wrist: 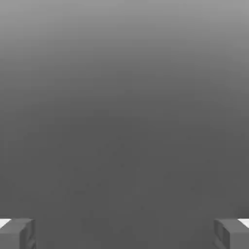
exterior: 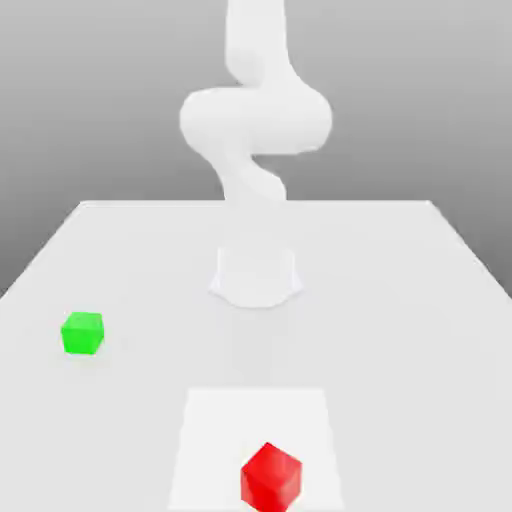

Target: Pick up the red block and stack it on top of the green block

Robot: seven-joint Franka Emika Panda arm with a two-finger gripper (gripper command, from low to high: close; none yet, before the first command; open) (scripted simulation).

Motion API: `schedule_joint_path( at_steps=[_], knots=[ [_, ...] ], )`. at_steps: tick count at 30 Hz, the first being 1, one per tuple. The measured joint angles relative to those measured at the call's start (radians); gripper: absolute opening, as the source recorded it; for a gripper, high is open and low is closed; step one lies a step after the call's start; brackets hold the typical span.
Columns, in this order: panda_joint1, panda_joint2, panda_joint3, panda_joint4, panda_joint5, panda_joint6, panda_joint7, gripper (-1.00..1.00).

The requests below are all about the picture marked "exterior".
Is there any small red cube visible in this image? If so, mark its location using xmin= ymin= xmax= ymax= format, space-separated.
xmin=240 ymin=441 xmax=304 ymax=512

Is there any small green cube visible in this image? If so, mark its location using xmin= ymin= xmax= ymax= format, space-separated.
xmin=60 ymin=311 xmax=106 ymax=356

